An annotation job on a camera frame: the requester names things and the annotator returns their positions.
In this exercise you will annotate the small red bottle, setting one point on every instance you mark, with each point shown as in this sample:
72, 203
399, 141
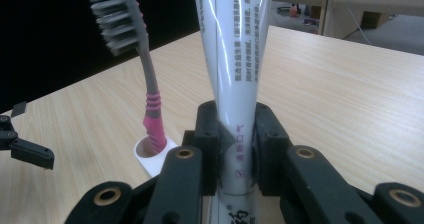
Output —
293, 10

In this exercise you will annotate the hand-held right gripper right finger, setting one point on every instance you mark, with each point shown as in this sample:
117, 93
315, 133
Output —
270, 157

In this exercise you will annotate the pink and grey toothbrush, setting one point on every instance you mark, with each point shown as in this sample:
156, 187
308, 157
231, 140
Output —
151, 84

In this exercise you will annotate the white toothbrush holder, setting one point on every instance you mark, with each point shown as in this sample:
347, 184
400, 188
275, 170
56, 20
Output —
156, 165

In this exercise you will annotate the brown cardboard box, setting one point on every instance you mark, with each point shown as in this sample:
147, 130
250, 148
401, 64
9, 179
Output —
374, 20

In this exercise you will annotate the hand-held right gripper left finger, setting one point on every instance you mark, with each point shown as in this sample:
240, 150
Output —
210, 157

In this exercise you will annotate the white furniture post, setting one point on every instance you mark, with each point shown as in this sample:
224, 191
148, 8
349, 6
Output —
325, 9

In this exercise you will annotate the white toothpaste tube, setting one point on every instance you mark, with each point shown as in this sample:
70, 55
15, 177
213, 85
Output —
233, 50

